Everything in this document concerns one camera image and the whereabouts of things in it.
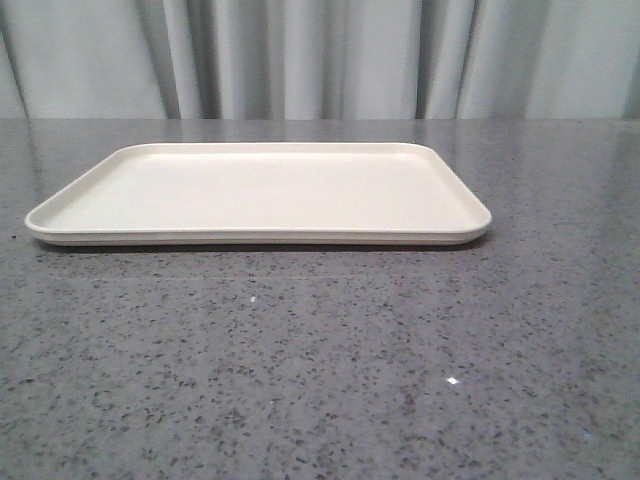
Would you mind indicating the grey pleated curtain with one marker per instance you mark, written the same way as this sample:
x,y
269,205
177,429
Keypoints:
x,y
300,60

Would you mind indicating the cream rectangular plastic tray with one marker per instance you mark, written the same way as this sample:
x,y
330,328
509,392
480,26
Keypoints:
x,y
264,193

